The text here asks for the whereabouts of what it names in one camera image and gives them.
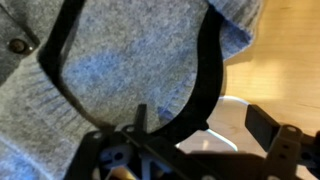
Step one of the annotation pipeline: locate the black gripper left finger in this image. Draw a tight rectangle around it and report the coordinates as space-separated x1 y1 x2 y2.
63 104 201 180

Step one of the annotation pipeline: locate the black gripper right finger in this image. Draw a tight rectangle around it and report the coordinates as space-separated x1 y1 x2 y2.
244 104 320 180

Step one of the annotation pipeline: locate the gray knit sweater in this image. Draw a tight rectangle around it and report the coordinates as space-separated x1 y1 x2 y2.
0 0 264 180

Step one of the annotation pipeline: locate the black clothes hanger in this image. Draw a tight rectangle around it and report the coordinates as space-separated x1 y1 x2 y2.
37 0 225 141

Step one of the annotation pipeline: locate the white cable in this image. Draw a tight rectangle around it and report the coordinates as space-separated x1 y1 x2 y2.
176 94 251 153

